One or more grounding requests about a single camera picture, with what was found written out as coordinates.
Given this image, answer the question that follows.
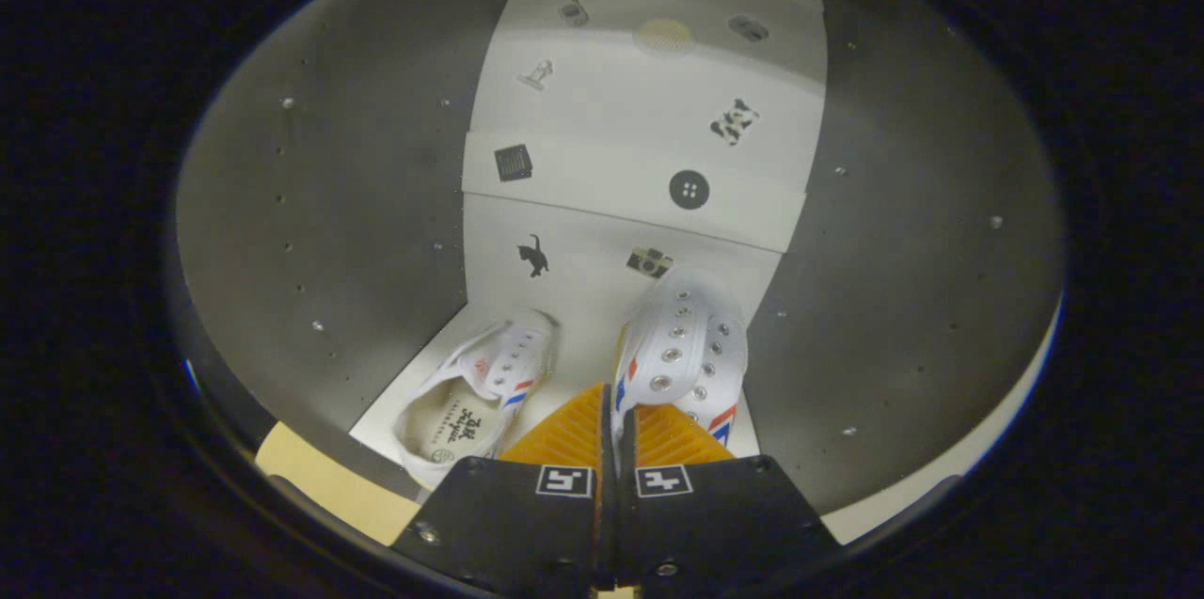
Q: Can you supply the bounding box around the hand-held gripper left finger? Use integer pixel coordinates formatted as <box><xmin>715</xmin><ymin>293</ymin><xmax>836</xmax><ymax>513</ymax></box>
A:
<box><xmin>388</xmin><ymin>382</ymin><xmax>618</xmax><ymax>598</ymax></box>

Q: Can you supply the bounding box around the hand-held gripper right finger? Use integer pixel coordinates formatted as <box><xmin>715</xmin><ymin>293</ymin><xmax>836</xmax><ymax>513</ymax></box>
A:
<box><xmin>616</xmin><ymin>403</ymin><xmax>843</xmax><ymax>598</ymax></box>

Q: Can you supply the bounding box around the white canvas shoe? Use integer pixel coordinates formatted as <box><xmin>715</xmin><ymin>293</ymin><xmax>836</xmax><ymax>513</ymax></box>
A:
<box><xmin>393</xmin><ymin>309</ymin><xmax>559</xmax><ymax>491</ymax></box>
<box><xmin>610</xmin><ymin>267</ymin><xmax>752</xmax><ymax>461</ymax></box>

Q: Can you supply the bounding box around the grey shoe cabinet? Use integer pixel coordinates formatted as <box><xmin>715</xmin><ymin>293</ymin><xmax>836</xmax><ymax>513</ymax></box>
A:
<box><xmin>174</xmin><ymin>0</ymin><xmax>1069</xmax><ymax>548</ymax></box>

